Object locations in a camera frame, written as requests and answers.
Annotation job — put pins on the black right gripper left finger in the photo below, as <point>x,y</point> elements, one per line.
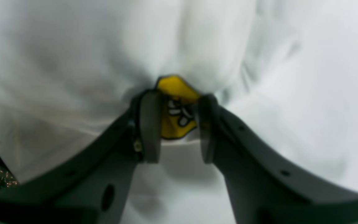
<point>93,186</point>

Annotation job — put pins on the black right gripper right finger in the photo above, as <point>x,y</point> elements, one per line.
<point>263,186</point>

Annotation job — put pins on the white T-shirt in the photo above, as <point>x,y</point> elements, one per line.
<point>287,68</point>

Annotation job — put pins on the clear plastic bag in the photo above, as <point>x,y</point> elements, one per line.
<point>2,180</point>

